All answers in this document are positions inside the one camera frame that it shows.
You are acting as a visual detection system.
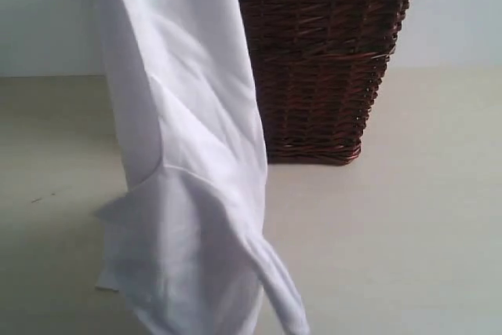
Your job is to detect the dark brown wicker basket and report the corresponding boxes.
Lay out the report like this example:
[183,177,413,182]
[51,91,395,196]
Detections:
[239,0,410,166]

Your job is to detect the white t-shirt with red print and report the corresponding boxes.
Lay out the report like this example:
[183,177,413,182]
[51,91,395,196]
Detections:
[96,0,310,334]

